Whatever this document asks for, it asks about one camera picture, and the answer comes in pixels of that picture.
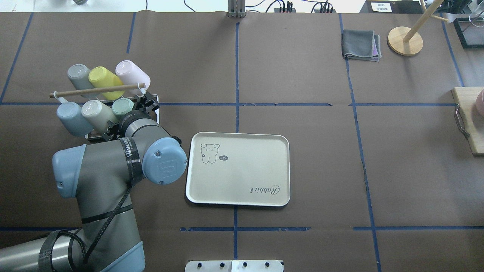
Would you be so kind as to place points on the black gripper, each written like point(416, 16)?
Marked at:
point(147, 102)

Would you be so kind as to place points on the green cup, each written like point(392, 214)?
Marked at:
point(121, 107)

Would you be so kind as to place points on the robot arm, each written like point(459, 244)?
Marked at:
point(101, 176)

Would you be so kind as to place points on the pink cup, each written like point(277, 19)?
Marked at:
point(131, 74)

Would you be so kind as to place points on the cream white cup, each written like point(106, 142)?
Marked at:
point(98, 114)

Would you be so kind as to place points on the yellow cup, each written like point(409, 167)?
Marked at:
point(101, 77)

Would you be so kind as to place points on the grey cup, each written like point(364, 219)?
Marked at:
point(78, 75)

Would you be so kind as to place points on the light blue cup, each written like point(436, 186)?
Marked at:
point(71, 117)

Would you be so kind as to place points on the cream rabbit tray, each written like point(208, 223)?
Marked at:
point(239, 169)

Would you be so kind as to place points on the grey folded cloth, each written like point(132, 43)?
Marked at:
point(361, 45)

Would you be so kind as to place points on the wooden stand with round base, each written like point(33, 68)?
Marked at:
point(406, 41)

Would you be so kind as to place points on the wooden cutting board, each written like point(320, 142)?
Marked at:
point(473, 122)

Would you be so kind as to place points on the pink bowl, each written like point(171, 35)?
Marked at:
point(480, 103)

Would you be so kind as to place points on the white wire cup rack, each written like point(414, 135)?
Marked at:
point(61, 97)

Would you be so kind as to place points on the aluminium frame post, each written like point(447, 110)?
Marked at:
point(237, 8)

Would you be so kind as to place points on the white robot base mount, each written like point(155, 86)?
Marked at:
point(235, 266)

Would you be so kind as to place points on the metal board handle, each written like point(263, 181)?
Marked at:
point(459, 122)

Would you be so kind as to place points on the black frame box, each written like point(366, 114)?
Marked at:
point(470, 36)

